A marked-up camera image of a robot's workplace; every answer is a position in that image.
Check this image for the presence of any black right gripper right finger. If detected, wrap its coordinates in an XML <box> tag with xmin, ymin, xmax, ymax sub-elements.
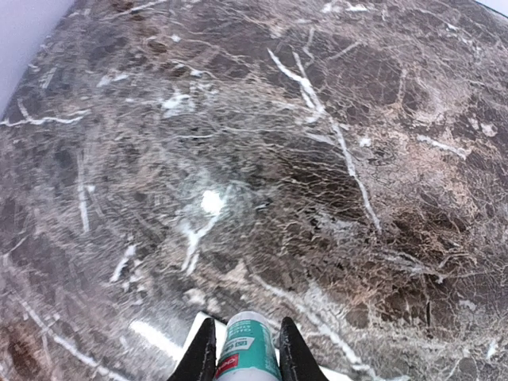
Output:
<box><xmin>279</xmin><ymin>317</ymin><xmax>328</xmax><ymax>381</ymax></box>

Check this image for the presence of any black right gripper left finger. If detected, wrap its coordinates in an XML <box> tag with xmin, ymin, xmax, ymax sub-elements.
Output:
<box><xmin>167</xmin><ymin>317</ymin><xmax>217</xmax><ymax>381</ymax></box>

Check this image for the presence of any cream paper envelope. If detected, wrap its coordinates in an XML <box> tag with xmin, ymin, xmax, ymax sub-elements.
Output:
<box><xmin>169</xmin><ymin>311</ymin><xmax>351</xmax><ymax>381</ymax></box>

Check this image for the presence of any green white glue stick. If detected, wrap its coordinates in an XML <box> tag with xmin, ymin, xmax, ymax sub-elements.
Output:
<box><xmin>214</xmin><ymin>311</ymin><xmax>282</xmax><ymax>381</ymax></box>

